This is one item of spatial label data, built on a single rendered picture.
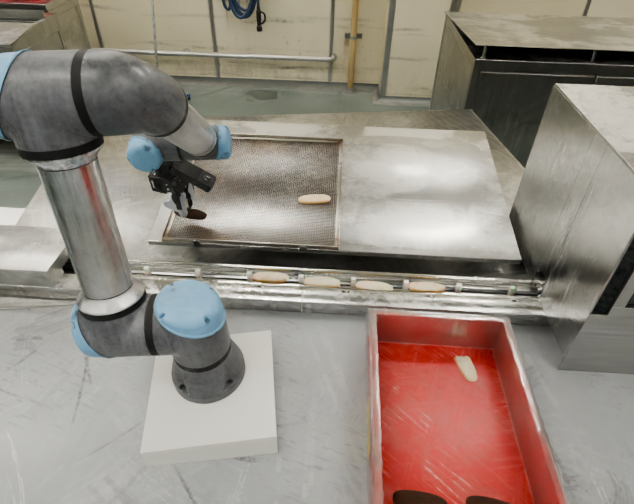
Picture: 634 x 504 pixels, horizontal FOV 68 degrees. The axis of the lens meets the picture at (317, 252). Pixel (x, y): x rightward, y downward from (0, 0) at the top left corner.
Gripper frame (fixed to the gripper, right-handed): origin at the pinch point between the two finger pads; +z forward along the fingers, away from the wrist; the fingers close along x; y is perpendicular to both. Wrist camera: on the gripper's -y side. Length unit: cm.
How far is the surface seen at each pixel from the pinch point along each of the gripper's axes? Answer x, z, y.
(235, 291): 20.3, 5.1, -20.6
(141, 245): 6.1, 13.2, 15.6
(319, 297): 16.9, 5.0, -42.1
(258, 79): -320, 152, 98
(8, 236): 20.5, 1.4, 44.2
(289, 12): -336, 92, 69
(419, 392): 37, 4, -70
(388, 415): 44, 3, -64
